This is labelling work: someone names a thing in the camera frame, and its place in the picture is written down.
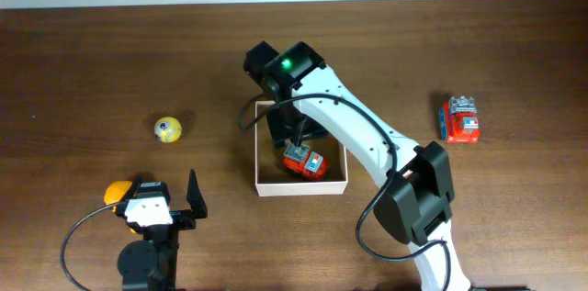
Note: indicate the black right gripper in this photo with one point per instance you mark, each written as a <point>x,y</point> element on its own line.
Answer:
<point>277,130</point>

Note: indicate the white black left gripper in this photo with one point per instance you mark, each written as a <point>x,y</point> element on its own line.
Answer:
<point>186,217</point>

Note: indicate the red toy fire truck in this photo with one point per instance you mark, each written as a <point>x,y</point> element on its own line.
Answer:
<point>301,160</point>

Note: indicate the red toy tank vehicle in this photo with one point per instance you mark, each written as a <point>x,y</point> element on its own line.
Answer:
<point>458,120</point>

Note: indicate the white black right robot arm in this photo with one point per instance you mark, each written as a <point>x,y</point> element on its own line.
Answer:
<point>415,182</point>

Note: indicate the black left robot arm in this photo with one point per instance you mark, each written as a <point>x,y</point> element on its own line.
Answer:
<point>151,262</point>

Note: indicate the pink cardboard box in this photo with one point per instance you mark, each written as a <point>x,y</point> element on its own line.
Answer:
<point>271,178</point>

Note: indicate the yellow grey toy ball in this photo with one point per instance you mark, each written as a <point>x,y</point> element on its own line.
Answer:
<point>167,129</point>

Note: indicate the orange ball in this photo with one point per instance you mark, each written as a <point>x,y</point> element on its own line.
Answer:
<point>117,191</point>

